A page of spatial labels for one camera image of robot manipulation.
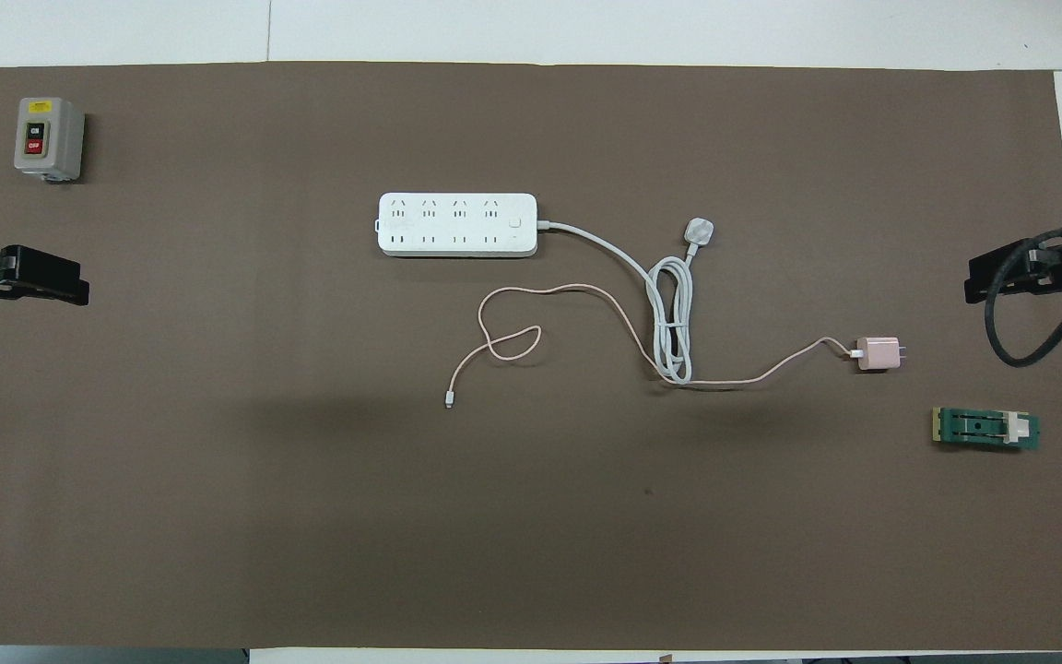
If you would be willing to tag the white power strip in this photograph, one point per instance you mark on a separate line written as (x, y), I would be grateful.
(457, 224)

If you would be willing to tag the grey on-off switch box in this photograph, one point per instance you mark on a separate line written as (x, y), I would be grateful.
(49, 138)

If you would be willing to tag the brown table mat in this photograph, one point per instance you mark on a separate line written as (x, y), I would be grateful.
(531, 516)

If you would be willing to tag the green knife switch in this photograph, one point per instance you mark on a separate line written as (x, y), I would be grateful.
(983, 429)

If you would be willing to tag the pink charger block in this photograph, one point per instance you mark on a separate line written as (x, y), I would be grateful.
(879, 353)

